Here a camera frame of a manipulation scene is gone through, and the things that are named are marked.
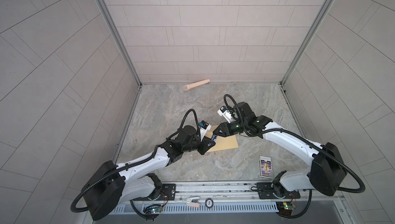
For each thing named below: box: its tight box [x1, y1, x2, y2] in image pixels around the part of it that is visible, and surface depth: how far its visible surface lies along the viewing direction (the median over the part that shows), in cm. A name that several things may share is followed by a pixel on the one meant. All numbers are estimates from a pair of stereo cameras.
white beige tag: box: [185, 196, 201, 208], surface depth 69 cm
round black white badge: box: [205, 197, 214, 209], surface depth 70 cm
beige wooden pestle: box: [182, 78, 211, 91], surface depth 115 cm
